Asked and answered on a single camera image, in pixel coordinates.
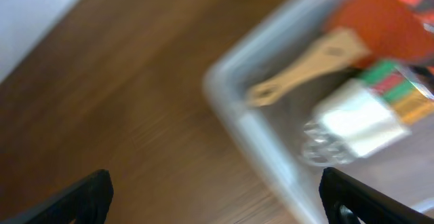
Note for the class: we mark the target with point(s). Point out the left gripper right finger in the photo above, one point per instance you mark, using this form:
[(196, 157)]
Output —
[(349, 201)]

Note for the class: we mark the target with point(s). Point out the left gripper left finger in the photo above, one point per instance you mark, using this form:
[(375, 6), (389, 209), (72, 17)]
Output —
[(85, 202)]

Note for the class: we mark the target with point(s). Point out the clear box coloured connectors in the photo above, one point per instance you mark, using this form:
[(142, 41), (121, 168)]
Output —
[(368, 113)]

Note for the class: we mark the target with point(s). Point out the orange scraper wooden handle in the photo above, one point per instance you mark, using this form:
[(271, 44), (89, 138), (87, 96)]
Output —
[(355, 34)]

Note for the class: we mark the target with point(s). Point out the clear plastic container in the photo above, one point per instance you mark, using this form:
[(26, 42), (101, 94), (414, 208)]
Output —
[(270, 137)]

